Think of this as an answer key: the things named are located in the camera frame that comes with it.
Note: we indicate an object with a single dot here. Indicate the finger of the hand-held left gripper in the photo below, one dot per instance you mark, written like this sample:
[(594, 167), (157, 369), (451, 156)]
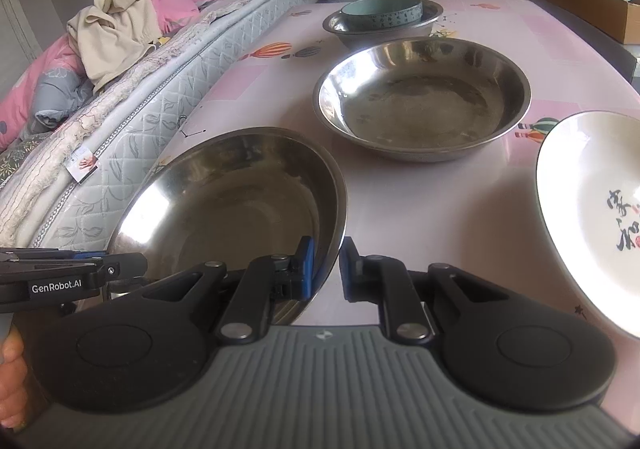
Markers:
[(125, 266), (45, 255)]

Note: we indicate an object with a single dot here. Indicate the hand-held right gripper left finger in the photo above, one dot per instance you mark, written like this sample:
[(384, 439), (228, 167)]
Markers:
[(306, 269)]

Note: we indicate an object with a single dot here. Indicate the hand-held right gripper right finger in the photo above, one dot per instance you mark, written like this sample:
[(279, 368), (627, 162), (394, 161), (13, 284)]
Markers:
[(348, 269)]

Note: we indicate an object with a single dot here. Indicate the large stainless steel plate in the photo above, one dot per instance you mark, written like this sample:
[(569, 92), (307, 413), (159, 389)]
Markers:
[(225, 199)]

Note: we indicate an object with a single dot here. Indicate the medium stainless steel plate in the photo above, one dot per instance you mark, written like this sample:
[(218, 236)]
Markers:
[(420, 104)]

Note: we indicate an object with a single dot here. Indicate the wide stainless steel bowl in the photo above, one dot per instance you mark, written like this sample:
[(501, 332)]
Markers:
[(380, 40)]

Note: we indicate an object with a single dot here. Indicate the white ceramic plate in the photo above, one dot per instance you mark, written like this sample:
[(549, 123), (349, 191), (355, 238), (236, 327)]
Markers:
[(585, 209)]

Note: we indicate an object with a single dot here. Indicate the teal ceramic bowl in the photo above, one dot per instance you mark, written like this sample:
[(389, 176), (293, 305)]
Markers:
[(380, 15)]

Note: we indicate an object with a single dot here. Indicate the person's left hand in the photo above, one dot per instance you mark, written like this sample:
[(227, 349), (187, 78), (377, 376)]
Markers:
[(12, 379)]

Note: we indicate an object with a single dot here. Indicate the mattress label tag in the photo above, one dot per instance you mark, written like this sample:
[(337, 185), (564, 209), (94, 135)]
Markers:
[(82, 165)]

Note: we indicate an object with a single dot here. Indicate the leaf print bedsheet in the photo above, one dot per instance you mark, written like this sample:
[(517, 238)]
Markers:
[(22, 156)]

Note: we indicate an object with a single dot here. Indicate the quilted white mattress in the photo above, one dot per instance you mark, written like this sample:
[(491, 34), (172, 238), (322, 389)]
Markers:
[(150, 124)]

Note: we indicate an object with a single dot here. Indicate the grey blue quilt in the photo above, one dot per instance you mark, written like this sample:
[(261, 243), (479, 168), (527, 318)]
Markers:
[(62, 99)]

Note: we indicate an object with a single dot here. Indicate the cream garment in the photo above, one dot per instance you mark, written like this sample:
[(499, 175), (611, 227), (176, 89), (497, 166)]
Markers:
[(115, 34)]

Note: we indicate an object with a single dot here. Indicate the long cardboard box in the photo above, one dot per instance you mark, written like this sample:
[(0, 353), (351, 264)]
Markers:
[(590, 4)]

